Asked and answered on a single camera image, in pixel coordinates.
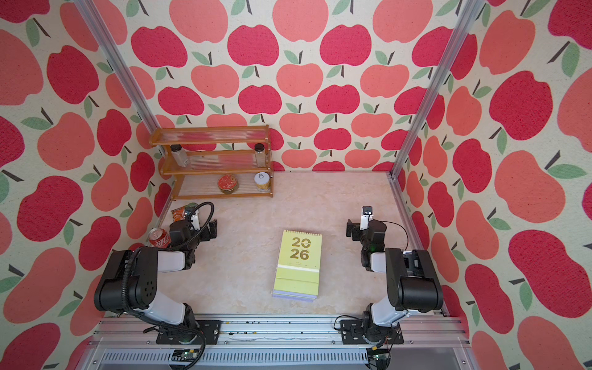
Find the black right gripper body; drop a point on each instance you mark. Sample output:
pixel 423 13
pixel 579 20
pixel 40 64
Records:
pixel 359 236

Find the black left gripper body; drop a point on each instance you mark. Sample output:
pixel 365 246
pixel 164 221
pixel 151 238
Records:
pixel 203 237

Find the green calendar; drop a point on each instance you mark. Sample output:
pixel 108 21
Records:
pixel 299 262

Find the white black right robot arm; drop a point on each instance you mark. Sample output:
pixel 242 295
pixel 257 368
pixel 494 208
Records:
pixel 412 284

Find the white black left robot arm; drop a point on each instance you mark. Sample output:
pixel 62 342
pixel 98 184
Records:
pixel 128 284

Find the snack packet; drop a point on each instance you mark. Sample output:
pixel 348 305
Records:
pixel 177 214

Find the red cola can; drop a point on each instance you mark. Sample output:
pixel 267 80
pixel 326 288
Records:
pixel 159 238

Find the red round tin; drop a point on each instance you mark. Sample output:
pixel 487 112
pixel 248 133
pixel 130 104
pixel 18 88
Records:
pixel 228 183

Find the orange wooden shelf rack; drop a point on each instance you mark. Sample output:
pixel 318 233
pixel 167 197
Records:
pixel 214 152

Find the glass jar left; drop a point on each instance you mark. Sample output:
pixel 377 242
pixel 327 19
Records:
pixel 180 155

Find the glass jar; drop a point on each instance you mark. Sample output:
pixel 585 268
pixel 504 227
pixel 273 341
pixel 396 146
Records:
pixel 260 155
pixel 180 155

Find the glass jar right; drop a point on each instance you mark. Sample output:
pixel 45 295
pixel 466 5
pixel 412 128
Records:
pixel 260 155

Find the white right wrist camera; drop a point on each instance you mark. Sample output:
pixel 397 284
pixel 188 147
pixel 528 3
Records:
pixel 367 216

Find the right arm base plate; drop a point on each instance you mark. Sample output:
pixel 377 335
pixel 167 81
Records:
pixel 356 332

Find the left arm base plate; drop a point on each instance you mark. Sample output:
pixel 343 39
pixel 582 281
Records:
pixel 207 331

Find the aluminium frame rail front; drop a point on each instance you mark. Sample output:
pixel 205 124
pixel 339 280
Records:
pixel 274 341

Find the aluminium post left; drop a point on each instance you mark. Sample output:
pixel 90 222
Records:
pixel 102 35

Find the aluminium post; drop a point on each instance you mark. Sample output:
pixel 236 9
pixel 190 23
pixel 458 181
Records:
pixel 467 18
pixel 102 35

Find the aluminium post right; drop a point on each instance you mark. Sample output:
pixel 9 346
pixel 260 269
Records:
pixel 467 18

